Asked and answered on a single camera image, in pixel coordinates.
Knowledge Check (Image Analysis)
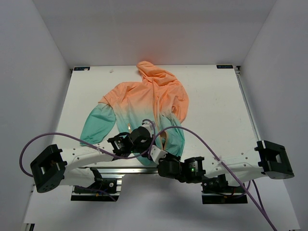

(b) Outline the orange and teal jacket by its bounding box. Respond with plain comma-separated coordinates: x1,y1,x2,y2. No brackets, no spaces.
80,61,189,156

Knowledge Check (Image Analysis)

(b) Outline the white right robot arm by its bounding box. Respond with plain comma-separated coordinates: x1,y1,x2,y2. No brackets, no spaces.
157,141,295,192

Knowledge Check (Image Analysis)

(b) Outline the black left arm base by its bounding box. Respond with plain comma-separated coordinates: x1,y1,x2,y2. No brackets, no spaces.
71,167,125,202

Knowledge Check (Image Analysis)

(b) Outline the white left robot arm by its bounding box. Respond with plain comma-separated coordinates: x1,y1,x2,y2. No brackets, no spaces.
30,124,154,193

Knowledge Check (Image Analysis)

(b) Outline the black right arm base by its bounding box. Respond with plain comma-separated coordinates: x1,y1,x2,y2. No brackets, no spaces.
201,174,248,205

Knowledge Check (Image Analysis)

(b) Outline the blue left corner sticker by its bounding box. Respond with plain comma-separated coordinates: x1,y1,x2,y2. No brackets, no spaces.
73,66,90,71

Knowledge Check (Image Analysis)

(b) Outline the blue corner sticker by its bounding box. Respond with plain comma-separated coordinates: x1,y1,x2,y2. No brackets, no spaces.
73,66,90,71
216,64,233,69

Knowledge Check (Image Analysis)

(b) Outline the blue right corner sticker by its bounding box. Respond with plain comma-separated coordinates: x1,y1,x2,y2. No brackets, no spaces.
216,64,233,69

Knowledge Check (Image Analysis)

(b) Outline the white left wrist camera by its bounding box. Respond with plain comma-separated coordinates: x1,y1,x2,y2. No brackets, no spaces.
142,121,155,134

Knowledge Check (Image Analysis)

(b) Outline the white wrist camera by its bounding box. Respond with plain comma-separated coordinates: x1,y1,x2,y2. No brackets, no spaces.
150,145,167,165
142,121,155,134

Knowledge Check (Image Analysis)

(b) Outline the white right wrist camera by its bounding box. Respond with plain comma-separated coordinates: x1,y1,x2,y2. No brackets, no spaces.
150,145,167,165

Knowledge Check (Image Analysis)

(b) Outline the aluminium table frame rail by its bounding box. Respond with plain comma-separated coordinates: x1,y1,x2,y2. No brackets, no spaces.
234,66,260,141

